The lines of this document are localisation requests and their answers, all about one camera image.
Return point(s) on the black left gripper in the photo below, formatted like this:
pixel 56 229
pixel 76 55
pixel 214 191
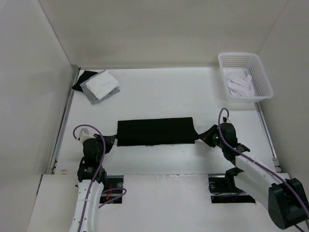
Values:
pixel 109 141

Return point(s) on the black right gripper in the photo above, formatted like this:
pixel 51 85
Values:
pixel 205 136

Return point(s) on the black tank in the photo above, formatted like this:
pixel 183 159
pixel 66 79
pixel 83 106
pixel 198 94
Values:
pixel 163 131
pixel 83 77

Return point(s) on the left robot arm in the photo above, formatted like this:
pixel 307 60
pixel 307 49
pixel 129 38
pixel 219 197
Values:
pixel 92 179

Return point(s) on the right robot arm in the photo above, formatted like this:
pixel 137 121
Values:
pixel 283 198

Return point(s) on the folded grey tank top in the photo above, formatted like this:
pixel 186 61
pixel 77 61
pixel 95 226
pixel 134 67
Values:
pixel 91 97

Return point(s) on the folded white tank top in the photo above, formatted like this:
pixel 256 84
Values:
pixel 102 84

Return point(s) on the white tank top in basket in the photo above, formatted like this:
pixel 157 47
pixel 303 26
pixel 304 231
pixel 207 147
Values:
pixel 239 83

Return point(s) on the folded black tank top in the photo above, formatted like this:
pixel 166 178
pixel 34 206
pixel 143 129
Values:
pixel 83 77

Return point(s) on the white plastic basket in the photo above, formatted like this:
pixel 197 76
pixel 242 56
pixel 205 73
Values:
pixel 252 65

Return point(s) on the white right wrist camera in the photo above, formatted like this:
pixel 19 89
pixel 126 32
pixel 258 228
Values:
pixel 226 120

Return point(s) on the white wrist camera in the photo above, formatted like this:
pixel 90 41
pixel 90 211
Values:
pixel 226 120
pixel 84 135

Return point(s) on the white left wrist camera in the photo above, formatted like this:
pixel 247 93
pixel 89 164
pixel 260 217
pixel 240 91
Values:
pixel 84 135

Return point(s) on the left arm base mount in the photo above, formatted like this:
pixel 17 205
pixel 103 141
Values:
pixel 113 188

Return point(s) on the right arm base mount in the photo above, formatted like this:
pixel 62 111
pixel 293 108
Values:
pixel 224 190

